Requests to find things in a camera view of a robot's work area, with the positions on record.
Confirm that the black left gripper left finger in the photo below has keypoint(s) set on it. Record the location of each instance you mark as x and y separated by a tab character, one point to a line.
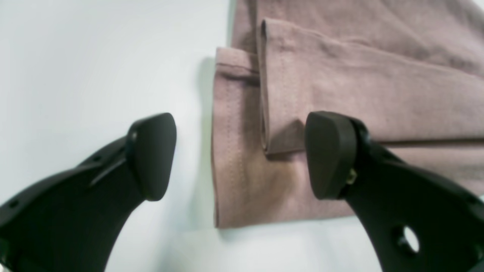
69	222

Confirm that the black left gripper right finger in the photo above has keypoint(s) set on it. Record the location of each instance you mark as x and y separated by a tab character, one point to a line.
417	221

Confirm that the dusty pink T-shirt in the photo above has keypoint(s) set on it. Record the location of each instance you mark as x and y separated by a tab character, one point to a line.
411	70

